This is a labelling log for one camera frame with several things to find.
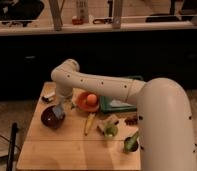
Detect green cup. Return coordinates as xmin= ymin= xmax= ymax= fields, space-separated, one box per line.
xmin=104 ymin=124 xmax=118 ymax=138

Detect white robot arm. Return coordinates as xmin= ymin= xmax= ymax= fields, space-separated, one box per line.
xmin=51 ymin=59 xmax=197 ymax=171

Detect dark purple bowl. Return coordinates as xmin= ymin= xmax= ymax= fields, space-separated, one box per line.
xmin=41 ymin=105 xmax=65 ymax=129

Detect red object on shelf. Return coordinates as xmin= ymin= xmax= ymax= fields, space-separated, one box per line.
xmin=71 ymin=16 xmax=84 ymax=25

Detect black office chair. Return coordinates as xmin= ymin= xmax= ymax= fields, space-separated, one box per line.
xmin=0 ymin=0 xmax=44 ymax=27

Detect blue sponge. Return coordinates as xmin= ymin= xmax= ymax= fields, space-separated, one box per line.
xmin=53 ymin=105 xmax=65 ymax=119

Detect orange ball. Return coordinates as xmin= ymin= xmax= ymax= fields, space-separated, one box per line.
xmin=86 ymin=94 xmax=98 ymax=106

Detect orange plate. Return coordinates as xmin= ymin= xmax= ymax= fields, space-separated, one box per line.
xmin=75 ymin=92 xmax=99 ymax=112

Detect black pole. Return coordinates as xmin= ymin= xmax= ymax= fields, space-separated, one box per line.
xmin=6 ymin=123 xmax=18 ymax=171

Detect grey crumpled cloth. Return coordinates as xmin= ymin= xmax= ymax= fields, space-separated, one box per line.
xmin=109 ymin=100 xmax=129 ymax=107

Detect yellow banana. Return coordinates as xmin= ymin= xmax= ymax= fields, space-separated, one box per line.
xmin=84 ymin=113 xmax=96 ymax=136

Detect green plastic tray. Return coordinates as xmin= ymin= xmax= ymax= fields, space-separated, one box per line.
xmin=99 ymin=75 xmax=145 ymax=114

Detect dark green bowl with pestle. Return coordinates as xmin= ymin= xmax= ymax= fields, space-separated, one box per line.
xmin=123 ymin=131 xmax=139 ymax=153

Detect brown grape bunch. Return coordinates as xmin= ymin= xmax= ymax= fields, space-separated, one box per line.
xmin=125 ymin=116 xmax=138 ymax=125

